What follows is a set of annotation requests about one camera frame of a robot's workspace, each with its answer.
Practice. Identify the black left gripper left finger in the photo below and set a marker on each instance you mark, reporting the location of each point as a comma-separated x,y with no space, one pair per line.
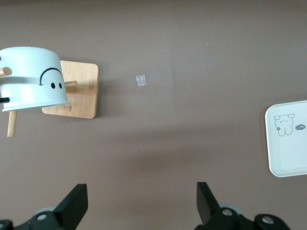
72,206

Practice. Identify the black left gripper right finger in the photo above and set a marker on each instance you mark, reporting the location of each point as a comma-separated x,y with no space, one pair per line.
206,203

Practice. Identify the white mug with smiley face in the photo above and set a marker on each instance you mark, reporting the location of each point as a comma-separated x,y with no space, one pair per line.
31,79

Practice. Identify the white tray with rabbit print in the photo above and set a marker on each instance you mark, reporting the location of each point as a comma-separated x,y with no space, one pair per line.
287,148

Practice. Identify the wooden mug stand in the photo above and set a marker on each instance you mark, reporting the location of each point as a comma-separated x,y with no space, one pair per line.
84,95

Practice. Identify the clear tape piece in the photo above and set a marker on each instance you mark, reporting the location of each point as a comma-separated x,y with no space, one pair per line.
141,80

